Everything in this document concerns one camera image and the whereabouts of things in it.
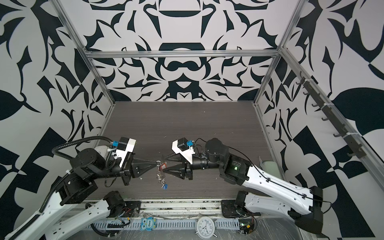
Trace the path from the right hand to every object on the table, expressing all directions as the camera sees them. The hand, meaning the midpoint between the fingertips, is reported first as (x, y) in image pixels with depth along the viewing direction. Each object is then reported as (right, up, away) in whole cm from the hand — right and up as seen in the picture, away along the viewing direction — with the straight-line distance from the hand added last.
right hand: (166, 165), depth 52 cm
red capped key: (-1, 0, +1) cm, 1 cm away
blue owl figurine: (-11, -32, +16) cm, 38 cm away
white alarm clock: (+15, -32, +15) cm, 38 cm away
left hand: (-3, +2, -3) cm, 4 cm away
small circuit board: (+34, -34, +19) cm, 52 cm away
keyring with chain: (-2, -3, -1) cm, 4 cm away
